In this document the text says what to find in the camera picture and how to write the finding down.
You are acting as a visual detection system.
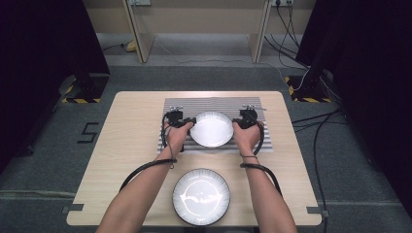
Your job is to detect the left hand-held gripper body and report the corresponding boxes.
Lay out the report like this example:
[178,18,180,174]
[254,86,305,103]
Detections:
[164,105,186,128]

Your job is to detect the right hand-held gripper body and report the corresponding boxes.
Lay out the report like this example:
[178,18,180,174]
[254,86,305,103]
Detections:
[238,104,267,129]

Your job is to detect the white ridged plate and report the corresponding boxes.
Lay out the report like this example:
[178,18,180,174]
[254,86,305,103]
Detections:
[189,111,235,149]

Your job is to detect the black-rimmed white plate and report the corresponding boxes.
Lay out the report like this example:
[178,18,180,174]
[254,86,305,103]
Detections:
[171,168,231,227]

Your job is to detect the person's right hand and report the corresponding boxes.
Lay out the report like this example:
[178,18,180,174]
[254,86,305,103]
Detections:
[231,121,262,156]

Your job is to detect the person's left hand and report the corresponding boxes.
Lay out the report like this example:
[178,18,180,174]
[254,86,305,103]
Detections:
[164,121,194,156]

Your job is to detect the grey striped placemat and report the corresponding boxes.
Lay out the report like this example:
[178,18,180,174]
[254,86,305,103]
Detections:
[156,96,274,154]

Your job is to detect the hazard-striped stand base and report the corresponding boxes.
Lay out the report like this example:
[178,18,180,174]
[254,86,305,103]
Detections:
[284,75,333,104]
[60,73,111,105]

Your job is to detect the light wooden desk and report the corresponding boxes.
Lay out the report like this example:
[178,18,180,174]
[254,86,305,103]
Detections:
[121,0,272,64]

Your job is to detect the grey tape strip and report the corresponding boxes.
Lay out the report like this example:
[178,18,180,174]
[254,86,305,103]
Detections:
[306,206,330,218]
[60,203,86,215]

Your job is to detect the black curtain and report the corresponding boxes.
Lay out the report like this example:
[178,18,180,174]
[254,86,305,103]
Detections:
[294,0,412,224]
[0,0,111,174]

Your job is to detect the right hand-held gripper cable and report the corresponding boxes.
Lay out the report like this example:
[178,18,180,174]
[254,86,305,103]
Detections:
[239,120,284,197]

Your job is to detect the hand-held gripper cable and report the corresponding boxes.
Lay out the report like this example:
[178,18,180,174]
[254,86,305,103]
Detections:
[119,112,179,192]
[239,120,284,197]

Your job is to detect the left hand-held gripper cable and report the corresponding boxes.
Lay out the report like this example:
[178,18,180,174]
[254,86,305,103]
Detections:
[119,112,179,192]

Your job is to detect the thick black floor cable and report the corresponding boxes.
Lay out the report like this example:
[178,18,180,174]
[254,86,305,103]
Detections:
[291,109,349,233]

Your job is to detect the black socket cables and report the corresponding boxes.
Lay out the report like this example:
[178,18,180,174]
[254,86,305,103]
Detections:
[263,2,310,71]

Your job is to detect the white wall socket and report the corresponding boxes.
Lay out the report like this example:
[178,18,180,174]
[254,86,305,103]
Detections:
[270,0,295,8]

